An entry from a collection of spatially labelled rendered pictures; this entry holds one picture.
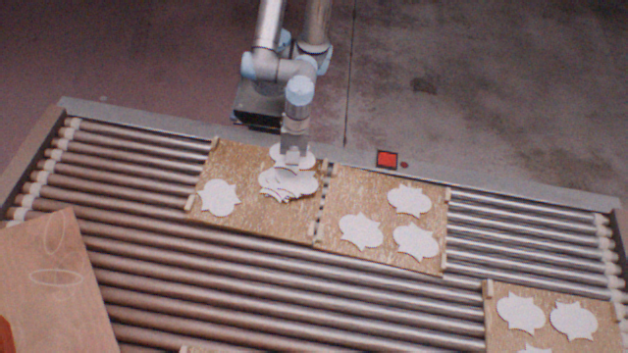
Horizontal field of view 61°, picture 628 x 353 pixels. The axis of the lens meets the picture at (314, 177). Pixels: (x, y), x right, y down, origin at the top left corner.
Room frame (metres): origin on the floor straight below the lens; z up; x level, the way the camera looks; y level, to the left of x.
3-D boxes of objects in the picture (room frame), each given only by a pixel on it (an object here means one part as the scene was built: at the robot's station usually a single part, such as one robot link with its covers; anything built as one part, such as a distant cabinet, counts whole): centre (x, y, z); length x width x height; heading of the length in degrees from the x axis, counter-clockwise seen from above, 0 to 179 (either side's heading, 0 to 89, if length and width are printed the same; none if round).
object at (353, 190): (1.03, -0.25, 0.93); 0.41 x 0.35 x 0.02; 86
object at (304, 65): (1.21, 0.10, 1.32); 0.11 x 0.11 x 0.08; 1
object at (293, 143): (1.09, 0.08, 1.16); 0.12 x 0.09 x 0.16; 5
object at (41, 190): (0.91, -0.07, 0.90); 1.95 x 0.05 x 0.05; 89
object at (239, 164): (1.06, 0.17, 0.93); 0.41 x 0.35 x 0.02; 88
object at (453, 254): (0.96, -0.07, 0.90); 1.95 x 0.05 x 0.05; 89
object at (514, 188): (1.28, -0.07, 0.89); 2.08 x 0.08 x 0.06; 89
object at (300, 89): (1.11, 0.08, 1.32); 0.09 x 0.08 x 0.11; 1
